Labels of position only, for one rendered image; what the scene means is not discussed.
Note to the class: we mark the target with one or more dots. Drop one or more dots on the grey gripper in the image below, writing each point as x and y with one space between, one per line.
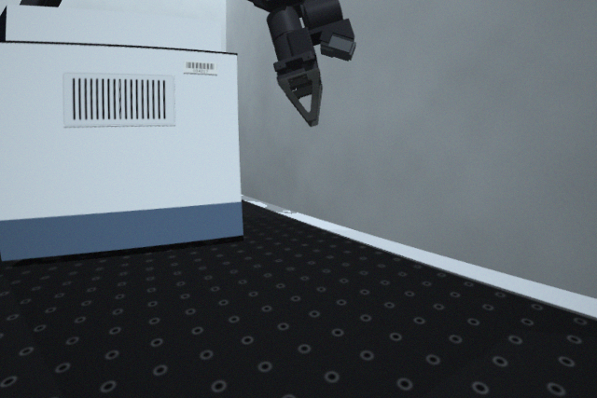
307 82

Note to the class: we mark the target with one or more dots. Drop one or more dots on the dark patterned carpet floor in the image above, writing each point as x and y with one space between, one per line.
288 310

